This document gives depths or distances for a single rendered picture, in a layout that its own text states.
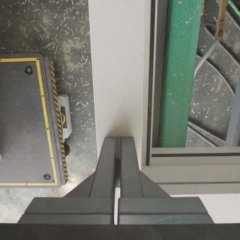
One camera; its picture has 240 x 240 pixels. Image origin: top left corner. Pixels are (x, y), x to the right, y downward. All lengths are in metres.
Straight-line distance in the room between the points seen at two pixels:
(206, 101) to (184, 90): 1.00
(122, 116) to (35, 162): 0.87
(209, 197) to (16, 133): 0.89
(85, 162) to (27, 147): 0.47
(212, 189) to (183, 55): 0.16
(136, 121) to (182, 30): 0.13
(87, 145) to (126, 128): 1.07
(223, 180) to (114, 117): 0.15
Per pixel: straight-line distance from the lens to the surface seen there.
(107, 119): 0.15
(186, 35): 0.23
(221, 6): 0.97
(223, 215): 0.24
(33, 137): 0.94
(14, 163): 1.06
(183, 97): 0.23
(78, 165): 1.32
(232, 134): 0.68
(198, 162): 0.26
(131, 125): 0.15
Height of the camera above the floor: 1.08
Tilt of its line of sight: 73 degrees down
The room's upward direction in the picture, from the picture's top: 177 degrees counter-clockwise
